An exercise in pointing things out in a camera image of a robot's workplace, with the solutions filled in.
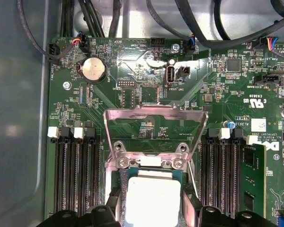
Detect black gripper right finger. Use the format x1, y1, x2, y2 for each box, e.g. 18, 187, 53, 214
181, 189, 278, 227

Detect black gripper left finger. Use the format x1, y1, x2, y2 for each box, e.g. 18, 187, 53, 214
39, 185, 126, 227

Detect thin wire locking lever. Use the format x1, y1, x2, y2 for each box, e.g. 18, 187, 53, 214
188, 162, 200, 200

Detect silver CPU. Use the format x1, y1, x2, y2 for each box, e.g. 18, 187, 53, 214
119, 166, 188, 227

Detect metal socket cover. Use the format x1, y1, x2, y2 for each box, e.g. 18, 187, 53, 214
103, 105, 209, 166

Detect CPU socket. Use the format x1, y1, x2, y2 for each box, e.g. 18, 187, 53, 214
105, 151, 197, 227

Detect green RAM stick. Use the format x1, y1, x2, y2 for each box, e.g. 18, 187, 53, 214
241, 136, 267, 219

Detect white board sticker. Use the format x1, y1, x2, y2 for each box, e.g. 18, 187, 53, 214
250, 118, 267, 133

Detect black PC case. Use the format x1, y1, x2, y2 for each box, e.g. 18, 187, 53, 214
0, 0, 284, 227

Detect green motherboard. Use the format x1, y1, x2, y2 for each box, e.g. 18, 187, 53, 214
44, 35, 284, 227

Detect coin cell battery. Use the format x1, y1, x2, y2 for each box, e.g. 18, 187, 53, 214
81, 58, 107, 83

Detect internal USB port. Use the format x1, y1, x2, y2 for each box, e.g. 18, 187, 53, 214
164, 64, 178, 87

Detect black pin header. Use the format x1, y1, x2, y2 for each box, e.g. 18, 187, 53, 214
177, 65, 191, 78

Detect black case cable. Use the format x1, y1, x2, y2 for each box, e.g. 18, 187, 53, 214
60, 0, 74, 38
77, 0, 106, 38
145, 0, 196, 48
174, 0, 284, 48
16, 0, 62, 64
108, 0, 124, 37

